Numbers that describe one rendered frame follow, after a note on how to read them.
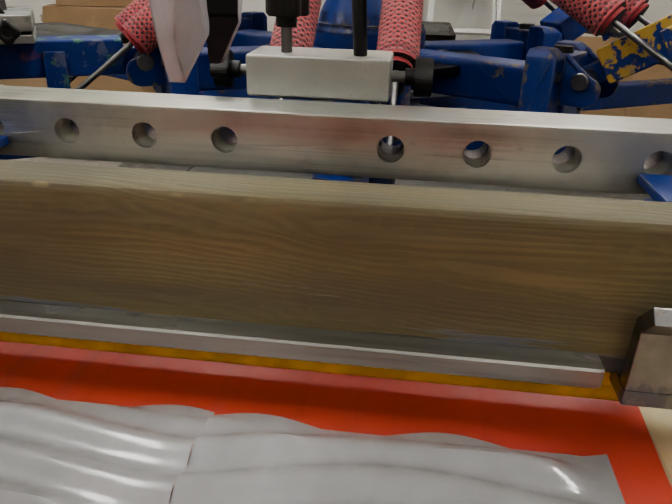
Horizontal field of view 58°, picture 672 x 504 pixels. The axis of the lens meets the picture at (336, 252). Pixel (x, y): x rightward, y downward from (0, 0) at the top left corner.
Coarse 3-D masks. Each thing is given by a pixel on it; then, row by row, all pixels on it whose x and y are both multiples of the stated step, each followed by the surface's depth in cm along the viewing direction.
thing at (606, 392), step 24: (0, 336) 33; (24, 336) 32; (48, 336) 32; (216, 360) 31; (240, 360) 31; (264, 360) 31; (288, 360) 31; (456, 384) 30; (480, 384) 30; (504, 384) 30; (528, 384) 30
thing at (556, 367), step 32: (0, 320) 29; (32, 320) 29; (64, 320) 29; (96, 320) 29; (128, 320) 29; (160, 320) 29; (192, 320) 29; (224, 320) 29; (224, 352) 28; (256, 352) 28; (288, 352) 28; (320, 352) 28; (352, 352) 27; (384, 352) 27; (416, 352) 27; (448, 352) 27; (480, 352) 27; (512, 352) 27; (544, 352) 27; (576, 352) 27; (576, 384) 27
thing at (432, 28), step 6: (426, 24) 216; (432, 24) 216; (438, 24) 217; (444, 24) 217; (450, 24) 218; (426, 30) 197; (432, 30) 197; (438, 30) 198; (444, 30) 198; (450, 30) 199; (426, 36) 186; (432, 36) 186; (438, 36) 186; (444, 36) 186; (450, 36) 186
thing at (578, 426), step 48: (240, 384) 31; (288, 384) 31; (336, 384) 31; (384, 384) 31; (432, 384) 31; (384, 432) 28; (480, 432) 28; (528, 432) 28; (576, 432) 28; (624, 432) 28; (624, 480) 26
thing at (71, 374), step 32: (0, 352) 33; (32, 352) 33; (64, 352) 33; (96, 352) 33; (0, 384) 31; (32, 384) 31; (64, 384) 31; (96, 384) 31; (128, 384) 31; (160, 384) 31; (192, 384) 31; (224, 384) 31
